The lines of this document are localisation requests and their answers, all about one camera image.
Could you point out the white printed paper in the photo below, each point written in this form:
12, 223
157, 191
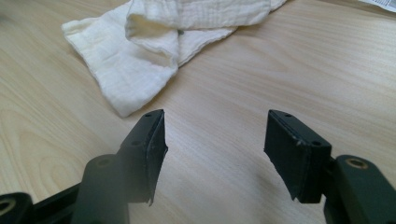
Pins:
381, 4

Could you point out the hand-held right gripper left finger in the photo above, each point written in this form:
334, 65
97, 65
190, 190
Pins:
140, 161

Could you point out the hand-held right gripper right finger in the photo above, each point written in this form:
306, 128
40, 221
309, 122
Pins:
292, 155

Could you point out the white flower-print muslin cloth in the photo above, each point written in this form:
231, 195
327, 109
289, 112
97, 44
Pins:
137, 65

